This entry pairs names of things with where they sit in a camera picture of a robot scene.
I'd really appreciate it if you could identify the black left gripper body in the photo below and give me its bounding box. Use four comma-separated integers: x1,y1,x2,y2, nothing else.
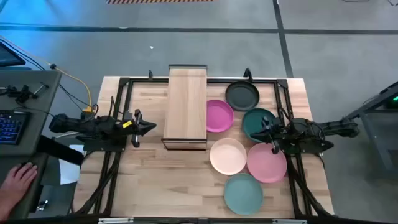
123,108,144,149

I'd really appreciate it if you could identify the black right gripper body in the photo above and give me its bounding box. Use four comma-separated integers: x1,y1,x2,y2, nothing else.
262,116,289,155

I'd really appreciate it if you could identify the cream plate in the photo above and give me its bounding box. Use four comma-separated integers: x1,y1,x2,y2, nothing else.
209,138,248,176

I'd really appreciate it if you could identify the light blue-green plate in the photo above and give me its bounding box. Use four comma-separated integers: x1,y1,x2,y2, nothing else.
223,172,264,217

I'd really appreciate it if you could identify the person's forearm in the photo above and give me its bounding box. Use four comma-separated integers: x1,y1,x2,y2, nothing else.
0,189,16,222

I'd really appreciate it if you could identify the dark green plate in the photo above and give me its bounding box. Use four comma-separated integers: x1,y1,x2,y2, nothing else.
241,108,277,144

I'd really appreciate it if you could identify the pink plate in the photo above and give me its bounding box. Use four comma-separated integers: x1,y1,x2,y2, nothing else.
246,142,288,184

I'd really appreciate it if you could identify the dark grey plate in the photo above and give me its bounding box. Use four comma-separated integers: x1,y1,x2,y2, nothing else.
225,80,261,112

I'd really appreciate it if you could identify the magenta plate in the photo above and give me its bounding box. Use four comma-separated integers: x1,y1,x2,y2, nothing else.
206,99,234,134

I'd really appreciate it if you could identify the black flat bar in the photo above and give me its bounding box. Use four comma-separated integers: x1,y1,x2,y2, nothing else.
35,134,85,166

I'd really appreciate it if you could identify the white paper sheet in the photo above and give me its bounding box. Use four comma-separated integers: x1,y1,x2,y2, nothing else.
58,144,85,186

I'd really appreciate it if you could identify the grey desk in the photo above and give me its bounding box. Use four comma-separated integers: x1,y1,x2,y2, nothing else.
0,70,63,218

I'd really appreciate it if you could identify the grey metal stand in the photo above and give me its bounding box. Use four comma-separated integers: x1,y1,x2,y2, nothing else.
341,81,398,175

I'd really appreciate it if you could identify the black clamp tool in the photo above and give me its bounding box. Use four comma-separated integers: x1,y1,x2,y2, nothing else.
6,82,50,104

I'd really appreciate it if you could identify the small silver metal object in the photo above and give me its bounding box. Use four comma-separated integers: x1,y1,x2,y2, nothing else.
36,200,50,213

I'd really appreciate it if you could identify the black keyboard with blue backlight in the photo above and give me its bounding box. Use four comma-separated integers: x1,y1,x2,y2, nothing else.
0,109,31,146

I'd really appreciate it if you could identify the person's hand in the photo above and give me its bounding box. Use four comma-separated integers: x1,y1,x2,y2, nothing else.
2,162,39,203

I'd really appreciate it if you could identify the black computer monitor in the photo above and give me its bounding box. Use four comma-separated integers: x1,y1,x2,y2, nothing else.
0,42,26,68

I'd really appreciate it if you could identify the wooden shelf with black frame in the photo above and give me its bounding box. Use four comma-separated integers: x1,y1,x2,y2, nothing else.
161,64,208,152

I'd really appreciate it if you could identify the black metal table frame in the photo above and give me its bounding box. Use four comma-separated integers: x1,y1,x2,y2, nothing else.
93,76,335,219

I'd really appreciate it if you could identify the yellow cable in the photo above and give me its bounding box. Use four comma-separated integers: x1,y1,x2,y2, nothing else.
0,34,93,108

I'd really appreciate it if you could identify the black cable bundle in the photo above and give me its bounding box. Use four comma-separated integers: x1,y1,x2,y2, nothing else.
287,154,335,218
73,151,123,216

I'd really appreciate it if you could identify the silver metal bracket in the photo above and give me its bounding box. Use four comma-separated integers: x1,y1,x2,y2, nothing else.
272,218,308,224
98,217,134,224

